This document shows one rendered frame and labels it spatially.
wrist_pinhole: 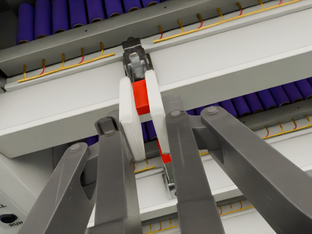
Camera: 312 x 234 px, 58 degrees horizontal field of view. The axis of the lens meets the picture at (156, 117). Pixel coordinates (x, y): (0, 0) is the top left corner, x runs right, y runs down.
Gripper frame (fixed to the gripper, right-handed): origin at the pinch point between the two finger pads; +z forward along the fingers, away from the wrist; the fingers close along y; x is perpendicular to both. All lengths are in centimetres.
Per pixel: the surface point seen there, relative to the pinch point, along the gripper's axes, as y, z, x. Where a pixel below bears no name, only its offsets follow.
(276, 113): 17.1, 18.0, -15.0
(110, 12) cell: -1.4, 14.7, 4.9
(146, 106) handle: 0.2, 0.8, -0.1
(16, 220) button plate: -20.3, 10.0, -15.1
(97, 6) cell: -2.7, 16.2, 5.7
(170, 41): 3.7, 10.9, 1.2
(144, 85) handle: 0.3, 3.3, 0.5
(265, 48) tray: 12.0, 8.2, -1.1
